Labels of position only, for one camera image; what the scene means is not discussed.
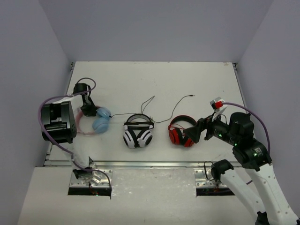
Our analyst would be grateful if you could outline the red black headphones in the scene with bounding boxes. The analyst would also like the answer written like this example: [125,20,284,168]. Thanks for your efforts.
[168,115,196,148]

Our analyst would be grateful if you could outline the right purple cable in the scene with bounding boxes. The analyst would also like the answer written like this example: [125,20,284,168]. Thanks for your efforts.
[222,101,271,186]

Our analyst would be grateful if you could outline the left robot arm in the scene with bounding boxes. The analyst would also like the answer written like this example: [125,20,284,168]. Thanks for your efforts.
[37,79,111,188]

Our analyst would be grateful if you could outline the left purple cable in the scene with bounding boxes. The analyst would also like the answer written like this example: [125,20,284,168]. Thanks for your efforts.
[38,77,113,188]

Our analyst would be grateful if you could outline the aluminium table edge rail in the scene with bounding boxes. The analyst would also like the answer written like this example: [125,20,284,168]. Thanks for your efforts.
[45,160,241,168]

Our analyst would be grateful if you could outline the pink blue cat-ear headphones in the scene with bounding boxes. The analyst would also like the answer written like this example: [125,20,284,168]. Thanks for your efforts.
[75,107,111,135]

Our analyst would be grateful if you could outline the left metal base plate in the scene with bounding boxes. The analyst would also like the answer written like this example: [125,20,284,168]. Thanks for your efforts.
[69,169,113,188]

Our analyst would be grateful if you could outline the metal base plate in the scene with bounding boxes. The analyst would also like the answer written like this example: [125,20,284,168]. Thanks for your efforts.
[194,167,227,188]
[69,169,113,188]

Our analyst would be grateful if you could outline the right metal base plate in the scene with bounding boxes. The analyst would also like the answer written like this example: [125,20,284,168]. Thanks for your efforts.
[194,167,227,188]

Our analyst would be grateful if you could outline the white black headphones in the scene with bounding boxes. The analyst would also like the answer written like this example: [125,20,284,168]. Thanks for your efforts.
[123,113,154,149]

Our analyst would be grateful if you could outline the purple cable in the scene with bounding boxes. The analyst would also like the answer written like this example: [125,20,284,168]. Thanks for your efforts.
[38,77,113,188]
[222,101,271,186]

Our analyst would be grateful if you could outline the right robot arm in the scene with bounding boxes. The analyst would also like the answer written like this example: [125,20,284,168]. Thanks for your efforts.
[183,112,300,225]

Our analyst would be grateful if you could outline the thin black headphone cable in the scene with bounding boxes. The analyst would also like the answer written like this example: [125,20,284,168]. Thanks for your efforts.
[109,94,195,124]

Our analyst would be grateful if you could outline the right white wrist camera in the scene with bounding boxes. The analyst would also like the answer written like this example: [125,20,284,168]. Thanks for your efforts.
[210,97,227,121]

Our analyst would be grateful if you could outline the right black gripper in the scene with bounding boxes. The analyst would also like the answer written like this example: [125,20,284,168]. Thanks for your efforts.
[183,110,238,146]

